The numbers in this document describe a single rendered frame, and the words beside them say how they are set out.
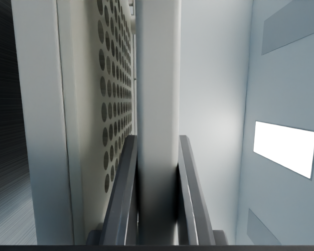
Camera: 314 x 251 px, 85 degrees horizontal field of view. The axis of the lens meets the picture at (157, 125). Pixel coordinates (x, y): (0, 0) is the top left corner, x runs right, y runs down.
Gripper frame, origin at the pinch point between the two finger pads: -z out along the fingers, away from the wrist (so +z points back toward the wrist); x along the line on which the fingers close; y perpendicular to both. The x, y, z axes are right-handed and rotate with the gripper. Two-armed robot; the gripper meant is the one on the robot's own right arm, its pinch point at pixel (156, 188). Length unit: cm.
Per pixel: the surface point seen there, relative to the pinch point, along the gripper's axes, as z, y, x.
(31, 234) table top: -0.8, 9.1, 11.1
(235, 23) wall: -379, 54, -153
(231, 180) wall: -206, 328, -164
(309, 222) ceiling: -80, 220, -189
